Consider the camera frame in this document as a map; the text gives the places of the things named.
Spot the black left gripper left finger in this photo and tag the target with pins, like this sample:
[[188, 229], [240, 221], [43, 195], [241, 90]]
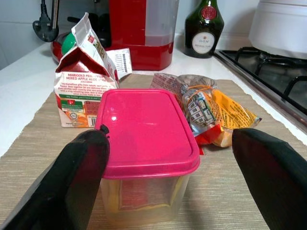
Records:
[[67, 187]]

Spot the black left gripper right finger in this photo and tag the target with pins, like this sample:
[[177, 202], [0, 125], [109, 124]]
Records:
[[275, 187]]

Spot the clear container with pink lid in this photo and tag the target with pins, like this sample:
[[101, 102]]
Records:
[[146, 129]]

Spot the beige woven placemat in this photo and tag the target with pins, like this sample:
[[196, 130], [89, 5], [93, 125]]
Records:
[[216, 191]]

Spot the opened apple juice carton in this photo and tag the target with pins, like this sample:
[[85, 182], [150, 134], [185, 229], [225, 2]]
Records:
[[79, 95]]

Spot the clear bag of snack packets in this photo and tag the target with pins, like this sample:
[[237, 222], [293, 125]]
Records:
[[216, 112]]

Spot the steel gas stove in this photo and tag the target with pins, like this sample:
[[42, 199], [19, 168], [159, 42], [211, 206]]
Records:
[[275, 72]]

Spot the red coffee machine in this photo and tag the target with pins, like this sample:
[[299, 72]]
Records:
[[148, 55]]

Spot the black power plug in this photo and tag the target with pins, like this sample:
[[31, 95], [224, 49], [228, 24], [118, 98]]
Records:
[[45, 31]]

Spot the dark green glass bottle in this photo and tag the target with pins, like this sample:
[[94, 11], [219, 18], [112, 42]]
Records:
[[204, 43]]

